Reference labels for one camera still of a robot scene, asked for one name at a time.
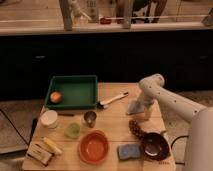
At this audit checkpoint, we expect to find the green plastic cup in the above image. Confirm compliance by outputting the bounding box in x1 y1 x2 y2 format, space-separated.
64 123 80 139

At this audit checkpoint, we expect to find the grey-blue towel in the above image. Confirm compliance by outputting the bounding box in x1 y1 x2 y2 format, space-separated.
127 100 144 115

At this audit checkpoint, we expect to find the wooden block toy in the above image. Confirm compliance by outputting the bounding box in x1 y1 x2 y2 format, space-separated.
27 143 54 166

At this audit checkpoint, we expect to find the blue sponge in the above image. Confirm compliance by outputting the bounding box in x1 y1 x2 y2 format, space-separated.
117 144 141 160

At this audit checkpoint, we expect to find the black cable right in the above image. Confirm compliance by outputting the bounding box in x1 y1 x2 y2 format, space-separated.
170 134 189 166

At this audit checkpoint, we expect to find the yellow banana toy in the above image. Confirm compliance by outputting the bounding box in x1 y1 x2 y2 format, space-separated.
42 137 62 155

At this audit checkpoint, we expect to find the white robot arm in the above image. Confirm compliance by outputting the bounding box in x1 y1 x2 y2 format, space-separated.
138 74 213 171

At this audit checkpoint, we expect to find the red object on shelf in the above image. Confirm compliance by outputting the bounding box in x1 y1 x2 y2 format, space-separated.
100 17 111 25

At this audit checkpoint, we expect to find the dark brown bowl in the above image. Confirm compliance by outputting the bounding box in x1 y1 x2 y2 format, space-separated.
141 132 170 161

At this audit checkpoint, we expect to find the white round container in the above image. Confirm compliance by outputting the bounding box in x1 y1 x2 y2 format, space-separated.
40 110 58 129

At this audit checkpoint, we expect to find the green plastic tray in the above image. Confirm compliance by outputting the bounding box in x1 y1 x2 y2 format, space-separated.
44 75 98 110

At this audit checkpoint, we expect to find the orange plastic bowl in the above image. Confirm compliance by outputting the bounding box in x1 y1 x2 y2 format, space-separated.
78 130 110 165

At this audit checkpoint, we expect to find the orange peach fruit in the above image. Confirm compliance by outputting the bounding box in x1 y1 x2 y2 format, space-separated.
50 91 62 103

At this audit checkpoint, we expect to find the small metal cup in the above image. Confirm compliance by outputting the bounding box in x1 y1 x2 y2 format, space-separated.
83 111 97 128

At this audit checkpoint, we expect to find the white handled dish brush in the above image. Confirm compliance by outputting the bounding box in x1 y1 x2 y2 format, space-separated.
97 92 129 109

